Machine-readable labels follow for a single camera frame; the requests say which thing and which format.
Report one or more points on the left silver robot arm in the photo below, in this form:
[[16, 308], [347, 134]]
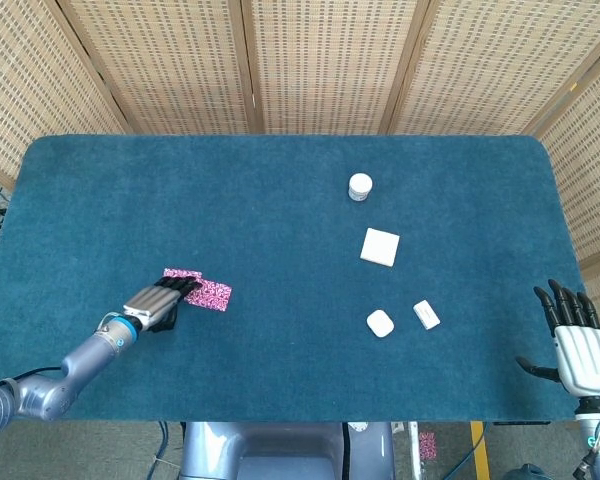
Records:
[[90, 350]]

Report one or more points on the woven bamboo folding screen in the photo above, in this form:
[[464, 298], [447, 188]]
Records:
[[330, 65]]

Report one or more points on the small white labelled jar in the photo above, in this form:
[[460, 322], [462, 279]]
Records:
[[360, 187]]

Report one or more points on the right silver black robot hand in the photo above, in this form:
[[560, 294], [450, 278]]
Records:
[[587, 360]]

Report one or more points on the pink patterned cloth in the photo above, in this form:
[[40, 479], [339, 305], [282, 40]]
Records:
[[212, 296], [177, 272]]

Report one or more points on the grey-blue robot torso base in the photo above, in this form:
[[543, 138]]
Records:
[[260, 450]]

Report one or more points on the blue carpet table mat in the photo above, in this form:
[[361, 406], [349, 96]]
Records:
[[280, 225]]

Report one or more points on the dark round floor object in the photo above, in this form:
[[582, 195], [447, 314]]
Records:
[[524, 473]]

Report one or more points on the small white orange-print box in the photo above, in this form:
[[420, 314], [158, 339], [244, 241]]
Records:
[[426, 314]]

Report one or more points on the white earbuds charging case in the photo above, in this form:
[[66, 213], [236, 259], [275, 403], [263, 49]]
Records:
[[380, 324]]

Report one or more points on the pale yellow sticky note pad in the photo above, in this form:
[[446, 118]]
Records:
[[379, 246]]

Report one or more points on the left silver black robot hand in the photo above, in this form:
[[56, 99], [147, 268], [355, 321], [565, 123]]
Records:
[[152, 302]]

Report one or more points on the pink woven mesh piece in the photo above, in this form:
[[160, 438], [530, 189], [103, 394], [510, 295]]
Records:
[[428, 445]]

